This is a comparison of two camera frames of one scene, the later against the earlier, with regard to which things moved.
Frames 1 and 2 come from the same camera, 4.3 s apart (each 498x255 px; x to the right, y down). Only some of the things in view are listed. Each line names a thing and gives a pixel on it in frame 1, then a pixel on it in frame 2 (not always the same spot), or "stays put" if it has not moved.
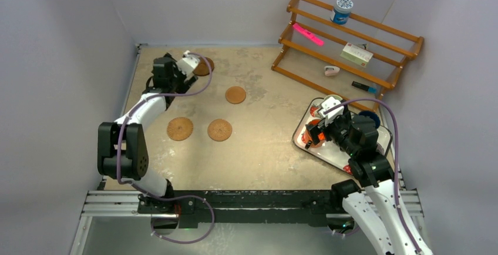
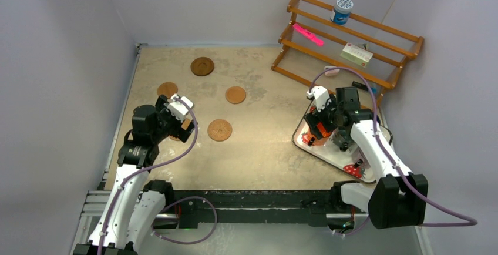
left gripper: (182, 74) -> (163, 107)
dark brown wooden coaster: (202, 68) stays put
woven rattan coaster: (219, 130) stays put
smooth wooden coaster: (235, 94) stays put
